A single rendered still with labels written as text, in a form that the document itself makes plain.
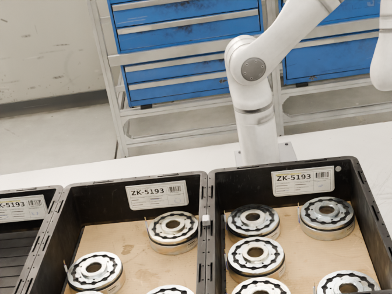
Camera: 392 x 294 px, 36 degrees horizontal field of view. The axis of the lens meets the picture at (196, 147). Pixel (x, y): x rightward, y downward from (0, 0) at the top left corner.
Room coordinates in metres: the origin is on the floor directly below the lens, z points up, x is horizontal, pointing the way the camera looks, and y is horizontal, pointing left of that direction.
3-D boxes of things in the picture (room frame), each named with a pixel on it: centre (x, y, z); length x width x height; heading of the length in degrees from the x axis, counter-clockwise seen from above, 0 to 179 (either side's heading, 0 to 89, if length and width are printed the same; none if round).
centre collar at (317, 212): (0.94, -0.23, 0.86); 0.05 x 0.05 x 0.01
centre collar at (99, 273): (0.87, 0.22, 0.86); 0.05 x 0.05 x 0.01
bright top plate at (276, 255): (0.84, -0.08, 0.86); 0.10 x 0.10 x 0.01
